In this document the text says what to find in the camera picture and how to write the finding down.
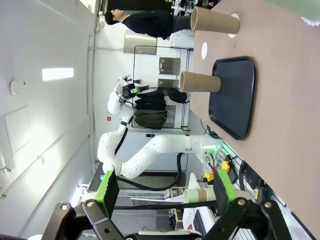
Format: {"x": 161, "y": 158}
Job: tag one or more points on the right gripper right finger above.
{"x": 225, "y": 192}

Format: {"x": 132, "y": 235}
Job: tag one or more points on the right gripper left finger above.
{"x": 105, "y": 195}

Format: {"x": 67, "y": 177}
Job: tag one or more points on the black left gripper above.
{"x": 128, "y": 91}

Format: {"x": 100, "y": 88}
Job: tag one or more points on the white scalloped paper coaster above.
{"x": 232, "y": 35}
{"x": 311, "y": 23}
{"x": 204, "y": 50}

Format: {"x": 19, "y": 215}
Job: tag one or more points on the tan cup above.
{"x": 200, "y": 82}
{"x": 215, "y": 21}

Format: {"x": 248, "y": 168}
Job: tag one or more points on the pale green cup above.
{"x": 313, "y": 8}

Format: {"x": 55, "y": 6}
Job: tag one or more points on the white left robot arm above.
{"x": 170, "y": 145}

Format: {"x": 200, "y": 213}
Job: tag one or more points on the stacked spare cups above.
{"x": 197, "y": 195}

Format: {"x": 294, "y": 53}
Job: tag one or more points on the black hanging jacket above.
{"x": 150, "y": 101}

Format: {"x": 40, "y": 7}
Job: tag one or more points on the yellow emergency stop button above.
{"x": 225, "y": 166}

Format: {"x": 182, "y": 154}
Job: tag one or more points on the olive hanging jacket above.
{"x": 150, "y": 119}

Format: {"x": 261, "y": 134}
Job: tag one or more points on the computer keyboard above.
{"x": 198, "y": 222}

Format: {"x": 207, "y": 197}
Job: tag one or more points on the black metal coat rack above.
{"x": 186, "y": 75}

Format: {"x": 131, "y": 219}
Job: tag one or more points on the person in black cardigan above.
{"x": 150, "y": 23}

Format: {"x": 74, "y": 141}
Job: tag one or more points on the rectangular ceiling light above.
{"x": 58, "y": 74}

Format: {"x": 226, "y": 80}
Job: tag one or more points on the black plastic tray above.
{"x": 232, "y": 105}

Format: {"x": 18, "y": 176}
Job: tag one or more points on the white ceiling access hatch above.
{"x": 18, "y": 128}

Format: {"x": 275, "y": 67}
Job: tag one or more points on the round white smoke detector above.
{"x": 17, "y": 87}

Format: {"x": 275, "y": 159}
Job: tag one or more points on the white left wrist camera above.
{"x": 124, "y": 80}

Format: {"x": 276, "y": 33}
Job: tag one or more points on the grey metal wall panel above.
{"x": 170, "y": 65}

